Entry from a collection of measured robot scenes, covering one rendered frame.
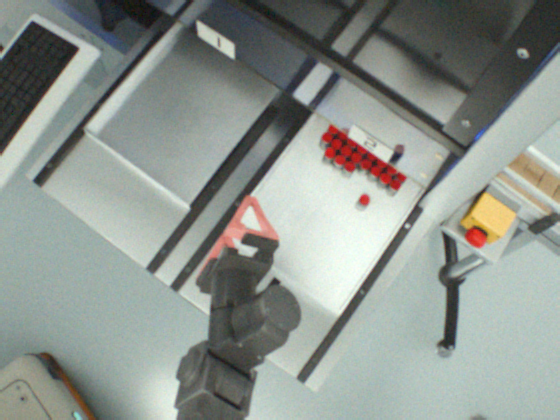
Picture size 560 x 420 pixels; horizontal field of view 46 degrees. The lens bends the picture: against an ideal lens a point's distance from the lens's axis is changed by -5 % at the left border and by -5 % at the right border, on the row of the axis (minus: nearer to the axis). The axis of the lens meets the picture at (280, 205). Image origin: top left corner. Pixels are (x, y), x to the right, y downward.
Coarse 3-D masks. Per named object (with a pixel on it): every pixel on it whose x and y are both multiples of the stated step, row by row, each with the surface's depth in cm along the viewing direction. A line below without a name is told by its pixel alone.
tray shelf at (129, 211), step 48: (96, 96) 137; (288, 96) 139; (96, 144) 134; (48, 192) 131; (96, 192) 132; (144, 192) 132; (240, 192) 133; (144, 240) 130; (192, 240) 130; (192, 288) 128; (288, 288) 129; (384, 288) 130
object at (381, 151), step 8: (352, 128) 121; (360, 128) 120; (352, 136) 124; (360, 136) 122; (368, 136) 120; (360, 144) 125; (368, 144) 123; (376, 152) 124; (384, 152) 121; (392, 152) 119; (384, 160) 124
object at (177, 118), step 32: (192, 32) 141; (160, 64) 139; (192, 64) 139; (224, 64) 140; (128, 96) 137; (160, 96) 137; (192, 96) 138; (224, 96) 138; (256, 96) 138; (96, 128) 135; (128, 128) 135; (160, 128) 136; (192, 128) 136; (224, 128) 136; (128, 160) 130; (160, 160) 134; (192, 160) 134; (224, 160) 131; (192, 192) 133
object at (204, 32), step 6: (198, 24) 124; (198, 30) 127; (204, 30) 125; (210, 30) 123; (204, 36) 128; (210, 36) 126; (216, 36) 124; (210, 42) 128; (216, 42) 126; (222, 42) 125; (228, 42) 123; (222, 48) 127; (228, 48) 125; (228, 54) 128
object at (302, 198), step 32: (320, 128) 137; (288, 160) 135; (320, 160) 135; (256, 192) 131; (288, 192) 134; (320, 192) 134; (352, 192) 134; (384, 192) 135; (416, 192) 135; (256, 224) 132; (288, 224) 132; (320, 224) 132; (352, 224) 133; (384, 224) 133; (288, 256) 130; (320, 256) 131; (352, 256) 131; (320, 288) 129; (352, 288) 129
